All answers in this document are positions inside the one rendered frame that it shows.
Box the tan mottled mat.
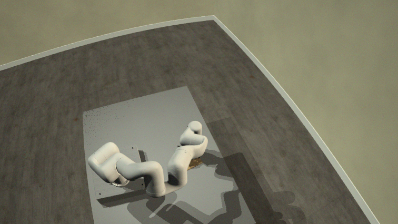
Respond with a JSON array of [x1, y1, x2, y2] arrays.
[[187, 158, 203, 170]]

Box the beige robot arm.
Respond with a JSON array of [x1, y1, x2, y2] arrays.
[[88, 121, 208, 198]]

